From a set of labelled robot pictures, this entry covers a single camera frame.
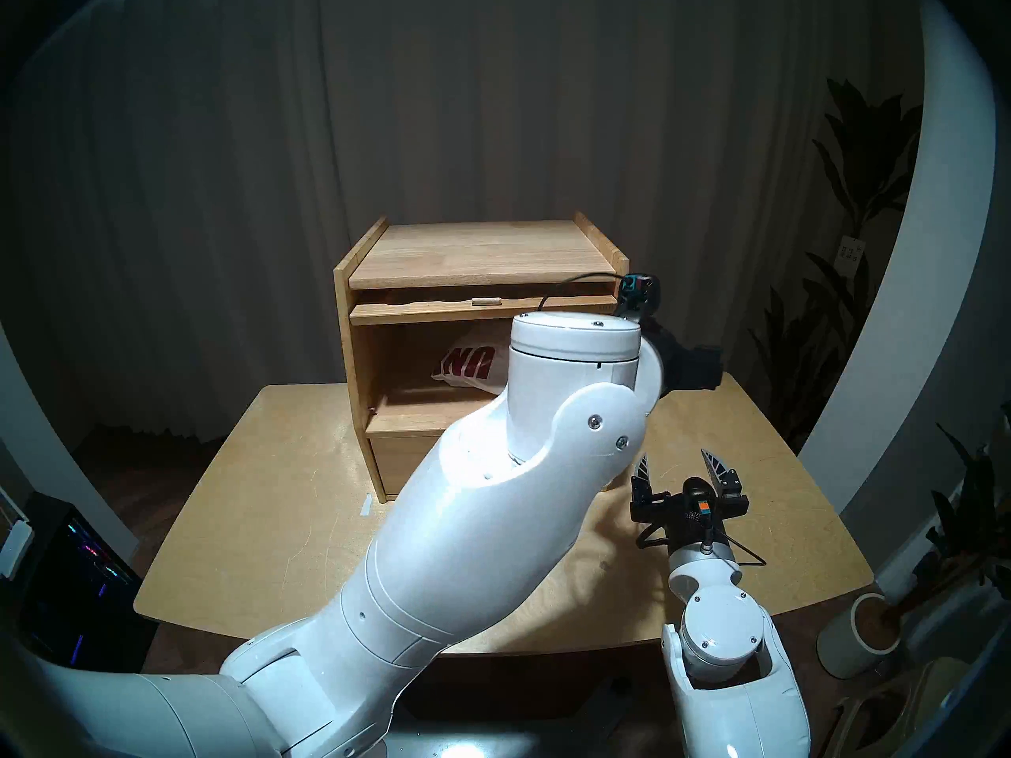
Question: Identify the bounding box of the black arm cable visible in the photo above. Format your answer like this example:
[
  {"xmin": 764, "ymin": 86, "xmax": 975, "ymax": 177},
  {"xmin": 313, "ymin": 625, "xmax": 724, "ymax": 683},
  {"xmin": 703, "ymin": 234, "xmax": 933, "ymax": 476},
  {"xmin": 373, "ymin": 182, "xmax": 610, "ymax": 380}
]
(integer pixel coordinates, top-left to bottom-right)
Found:
[
  {"xmin": 537, "ymin": 272, "xmax": 625, "ymax": 311},
  {"xmin": 638, "ymin": 531, "xmax": 767, "ymax": 569}
]

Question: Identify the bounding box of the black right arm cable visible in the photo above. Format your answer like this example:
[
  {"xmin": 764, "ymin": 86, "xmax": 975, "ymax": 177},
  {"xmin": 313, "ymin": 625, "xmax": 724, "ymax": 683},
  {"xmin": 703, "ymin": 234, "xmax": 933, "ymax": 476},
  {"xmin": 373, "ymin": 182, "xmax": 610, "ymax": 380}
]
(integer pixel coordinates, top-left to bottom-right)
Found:
[{"xmin": 638, "ymin": 531, "xmax": 767, "ymax": 569}]

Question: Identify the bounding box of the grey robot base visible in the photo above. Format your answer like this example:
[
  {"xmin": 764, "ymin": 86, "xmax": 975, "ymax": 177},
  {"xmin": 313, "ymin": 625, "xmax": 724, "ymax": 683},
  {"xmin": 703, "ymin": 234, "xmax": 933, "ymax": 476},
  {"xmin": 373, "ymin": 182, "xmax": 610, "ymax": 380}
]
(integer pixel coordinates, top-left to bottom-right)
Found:
[{"xmin": 387, "ymin": 677, "xmax": 633, "ymax": 758}]

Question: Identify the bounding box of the wooden drawer with knob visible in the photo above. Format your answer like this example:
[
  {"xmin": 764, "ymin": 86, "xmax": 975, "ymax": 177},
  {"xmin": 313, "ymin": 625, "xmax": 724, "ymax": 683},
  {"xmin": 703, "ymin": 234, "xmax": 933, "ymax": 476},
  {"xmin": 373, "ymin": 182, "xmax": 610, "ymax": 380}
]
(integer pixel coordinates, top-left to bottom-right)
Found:
[{"xmin": 370, "ymin": 431, "xmax": 447, "ymax": 498}]

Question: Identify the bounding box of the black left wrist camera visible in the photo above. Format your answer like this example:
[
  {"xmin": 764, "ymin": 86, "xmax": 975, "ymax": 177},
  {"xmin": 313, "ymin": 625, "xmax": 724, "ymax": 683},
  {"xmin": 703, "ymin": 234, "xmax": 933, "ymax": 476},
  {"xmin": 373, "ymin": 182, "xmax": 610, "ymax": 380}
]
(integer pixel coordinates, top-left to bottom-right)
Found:
[{"xmin": 618, "ymin": 272, "xmax": 660, "ymax": 319}]

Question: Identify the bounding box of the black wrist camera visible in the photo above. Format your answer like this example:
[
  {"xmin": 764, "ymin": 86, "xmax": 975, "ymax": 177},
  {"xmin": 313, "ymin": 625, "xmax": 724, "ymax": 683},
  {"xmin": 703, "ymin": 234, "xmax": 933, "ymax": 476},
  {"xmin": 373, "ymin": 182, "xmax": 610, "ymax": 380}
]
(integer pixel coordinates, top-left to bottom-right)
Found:
[
  {"xmin": 618, "ymin": 272, "xmax": 660, "ymax": 319},
  {"xmin": 683, "ymin": 478, "xmax": 717, "ymax": 538}
]

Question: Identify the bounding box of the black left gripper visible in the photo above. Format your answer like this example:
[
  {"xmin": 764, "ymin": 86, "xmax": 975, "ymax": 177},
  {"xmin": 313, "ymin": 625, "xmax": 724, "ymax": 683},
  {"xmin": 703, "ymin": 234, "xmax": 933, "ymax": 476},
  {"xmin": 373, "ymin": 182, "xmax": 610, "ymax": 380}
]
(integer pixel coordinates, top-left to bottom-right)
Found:
[{"xmin": 641, "ymin": 326, "xmax": 723, "ymax": 398}]

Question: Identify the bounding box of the grey curtain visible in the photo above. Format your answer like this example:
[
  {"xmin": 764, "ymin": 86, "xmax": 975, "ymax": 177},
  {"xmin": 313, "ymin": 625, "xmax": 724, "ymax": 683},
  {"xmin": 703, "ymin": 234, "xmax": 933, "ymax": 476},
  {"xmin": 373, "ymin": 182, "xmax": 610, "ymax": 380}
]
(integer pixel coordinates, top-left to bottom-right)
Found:
[{"xmin": 16, "ymin": 0, "xmax": 909, "ymax": 441}]

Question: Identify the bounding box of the white round plant pot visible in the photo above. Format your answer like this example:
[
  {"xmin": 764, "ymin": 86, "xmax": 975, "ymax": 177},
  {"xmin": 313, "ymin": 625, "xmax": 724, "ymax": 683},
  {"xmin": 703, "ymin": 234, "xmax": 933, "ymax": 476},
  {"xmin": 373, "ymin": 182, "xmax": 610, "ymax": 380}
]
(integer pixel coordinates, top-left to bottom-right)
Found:
[{"xmin": 816, "ymin": 592, "xmax": 901, "ymax": 680}]

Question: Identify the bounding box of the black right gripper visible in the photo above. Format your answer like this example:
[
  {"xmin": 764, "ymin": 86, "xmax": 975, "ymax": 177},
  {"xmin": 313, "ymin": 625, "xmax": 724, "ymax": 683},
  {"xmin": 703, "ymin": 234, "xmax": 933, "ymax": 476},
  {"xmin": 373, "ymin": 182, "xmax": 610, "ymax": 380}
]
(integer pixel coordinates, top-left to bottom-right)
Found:
[{"xmin": 630, "ymin": 448, "xmax": 750, "ymax": 553}]

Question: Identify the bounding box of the white shirt with red print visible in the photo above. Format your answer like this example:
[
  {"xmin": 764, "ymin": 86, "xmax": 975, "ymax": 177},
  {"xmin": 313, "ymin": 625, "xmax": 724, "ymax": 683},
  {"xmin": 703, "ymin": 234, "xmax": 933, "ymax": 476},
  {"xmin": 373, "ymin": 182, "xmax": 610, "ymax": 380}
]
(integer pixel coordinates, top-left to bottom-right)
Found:
[{"xmin": 432, "ymin": 326, "xmax": 510, "ymax": 394}]

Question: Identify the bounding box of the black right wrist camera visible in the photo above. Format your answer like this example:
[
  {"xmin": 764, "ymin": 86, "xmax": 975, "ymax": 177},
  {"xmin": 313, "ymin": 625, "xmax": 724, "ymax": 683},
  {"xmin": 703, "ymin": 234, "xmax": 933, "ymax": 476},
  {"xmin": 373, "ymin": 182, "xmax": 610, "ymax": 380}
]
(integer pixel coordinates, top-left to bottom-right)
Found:
[{"xmin": 683, "ymin": 478, "xmax": 717, "ymax": 538}]

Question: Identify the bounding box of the wooden cabinet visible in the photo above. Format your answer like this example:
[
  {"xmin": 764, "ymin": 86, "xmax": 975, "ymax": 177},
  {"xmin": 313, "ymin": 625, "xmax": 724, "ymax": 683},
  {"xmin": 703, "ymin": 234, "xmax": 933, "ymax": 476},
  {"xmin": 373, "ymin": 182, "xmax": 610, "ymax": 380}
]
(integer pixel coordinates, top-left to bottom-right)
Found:
[{"xmin": 333, "ymin": 212, "xmax": 630, "ymax": 503}]

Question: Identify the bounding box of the black computer tower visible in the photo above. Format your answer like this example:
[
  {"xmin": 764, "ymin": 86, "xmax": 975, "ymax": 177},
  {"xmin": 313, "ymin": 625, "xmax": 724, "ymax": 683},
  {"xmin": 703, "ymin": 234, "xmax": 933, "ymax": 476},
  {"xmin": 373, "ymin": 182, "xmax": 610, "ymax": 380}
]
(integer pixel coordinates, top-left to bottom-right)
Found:
[{"xmin": 20, "ymin": 492, "xmax": 159, "ymax": 674}]

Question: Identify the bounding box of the dark potted plant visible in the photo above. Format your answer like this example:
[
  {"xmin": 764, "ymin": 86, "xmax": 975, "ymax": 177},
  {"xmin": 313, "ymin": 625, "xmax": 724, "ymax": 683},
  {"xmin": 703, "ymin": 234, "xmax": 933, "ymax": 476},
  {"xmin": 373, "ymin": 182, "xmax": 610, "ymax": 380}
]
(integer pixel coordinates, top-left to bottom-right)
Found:
[{"xmin": 893, "ymin": 405, "xmax": 1011, "ymax": 623}]

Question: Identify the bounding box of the white box device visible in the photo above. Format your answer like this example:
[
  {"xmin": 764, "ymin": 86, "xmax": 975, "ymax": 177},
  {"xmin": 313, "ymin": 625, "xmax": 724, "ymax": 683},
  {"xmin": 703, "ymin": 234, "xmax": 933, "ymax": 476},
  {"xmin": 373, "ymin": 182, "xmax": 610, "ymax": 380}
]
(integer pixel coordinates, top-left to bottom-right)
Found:
[{"xmin": 0, "ymin": 488, "xmax": 34, "ymax": 580}]

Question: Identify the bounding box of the tall dark leafy plant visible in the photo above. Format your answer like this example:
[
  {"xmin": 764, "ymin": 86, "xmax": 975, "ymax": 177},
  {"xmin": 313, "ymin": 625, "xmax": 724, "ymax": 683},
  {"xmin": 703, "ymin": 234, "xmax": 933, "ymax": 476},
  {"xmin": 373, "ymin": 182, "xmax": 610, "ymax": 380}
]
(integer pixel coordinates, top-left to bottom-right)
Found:
[{"xmin": 746, "ymin": 77, "xmax": 925, "ymax": 449}]

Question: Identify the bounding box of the wooden sliding panel with knob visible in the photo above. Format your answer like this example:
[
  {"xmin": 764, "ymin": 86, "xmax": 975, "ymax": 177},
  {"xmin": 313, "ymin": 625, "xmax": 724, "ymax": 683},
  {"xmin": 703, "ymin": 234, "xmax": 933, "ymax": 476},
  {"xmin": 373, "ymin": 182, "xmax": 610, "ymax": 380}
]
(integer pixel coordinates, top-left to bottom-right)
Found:
[{"xmin": 350, "ymin": 295, "xmax": 619, "ymax": 325}]

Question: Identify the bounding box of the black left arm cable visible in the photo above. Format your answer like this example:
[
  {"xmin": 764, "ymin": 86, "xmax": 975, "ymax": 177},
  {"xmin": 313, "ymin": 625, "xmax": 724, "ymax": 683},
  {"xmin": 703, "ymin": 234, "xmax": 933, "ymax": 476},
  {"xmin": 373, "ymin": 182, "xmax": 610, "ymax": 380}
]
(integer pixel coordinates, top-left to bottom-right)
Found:
[{"xmin": 537, "ymin": 272, "xmax": 625, "ymax": 311}]

